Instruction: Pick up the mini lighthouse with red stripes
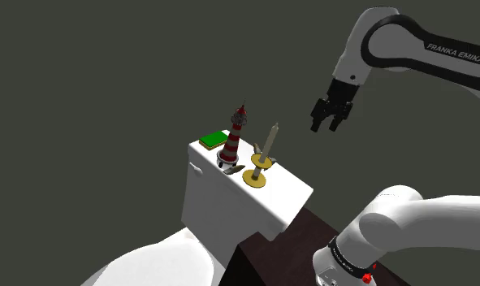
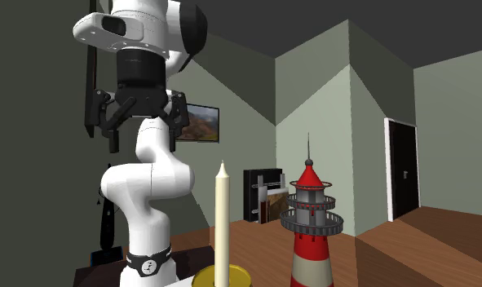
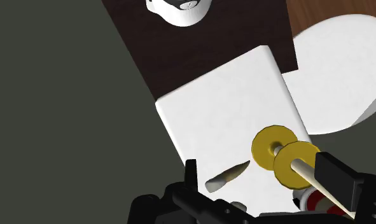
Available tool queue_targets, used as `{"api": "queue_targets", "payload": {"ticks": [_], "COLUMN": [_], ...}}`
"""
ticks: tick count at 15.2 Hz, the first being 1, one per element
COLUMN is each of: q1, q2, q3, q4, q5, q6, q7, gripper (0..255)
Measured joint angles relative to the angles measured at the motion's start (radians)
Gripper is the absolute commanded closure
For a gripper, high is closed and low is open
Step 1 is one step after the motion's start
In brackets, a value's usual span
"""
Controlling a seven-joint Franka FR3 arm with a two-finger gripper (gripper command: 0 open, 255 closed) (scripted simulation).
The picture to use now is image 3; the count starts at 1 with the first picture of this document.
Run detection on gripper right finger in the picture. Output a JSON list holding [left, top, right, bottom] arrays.
[[314, 151, 376, 224]]

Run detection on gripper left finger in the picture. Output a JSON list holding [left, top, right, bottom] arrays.
[[127, 158, 256, 224]]

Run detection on red white striped cylinder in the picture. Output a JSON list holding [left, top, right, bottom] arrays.
[[292, 186, 347, 216]]

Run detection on beige grey tapered object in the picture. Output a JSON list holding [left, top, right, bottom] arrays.
[[204, 160, 251, 193]]

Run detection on yellow discs on cream rod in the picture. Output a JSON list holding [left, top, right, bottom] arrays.
[[251, 125, 356, 220]]

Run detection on small grey object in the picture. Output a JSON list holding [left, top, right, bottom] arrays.
[[230, 201, 248, 214]]

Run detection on white toilet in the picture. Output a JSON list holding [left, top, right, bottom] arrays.
[[155, 13, 376, 218]]

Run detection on dark brown robot stand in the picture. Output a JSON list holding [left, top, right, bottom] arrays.
[[101, 0, 299, 101]]

